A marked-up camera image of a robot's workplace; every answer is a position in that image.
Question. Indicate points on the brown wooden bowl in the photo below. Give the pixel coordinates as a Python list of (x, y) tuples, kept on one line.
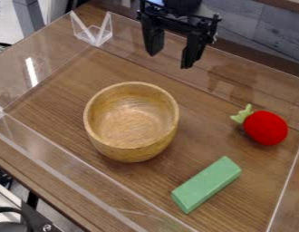
[(131, 120)]

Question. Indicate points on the clear acrylic tray enclosure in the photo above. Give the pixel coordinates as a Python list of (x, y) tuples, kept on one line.
[(52, 72)]

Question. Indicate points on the red plush strawberry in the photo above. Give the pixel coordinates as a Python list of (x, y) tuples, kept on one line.
[(265, 126)]

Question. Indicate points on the clear acrylic corner bracket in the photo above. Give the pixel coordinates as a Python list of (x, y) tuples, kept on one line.
[(92, 34)]

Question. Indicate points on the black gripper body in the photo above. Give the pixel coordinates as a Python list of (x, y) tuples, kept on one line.
[(182, 16)]

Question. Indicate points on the green rectangular block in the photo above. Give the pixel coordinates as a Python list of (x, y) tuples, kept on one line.
[(195, 191)]

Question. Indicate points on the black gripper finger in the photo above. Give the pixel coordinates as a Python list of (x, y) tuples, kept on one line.
[(194, 49), (152, 34)]

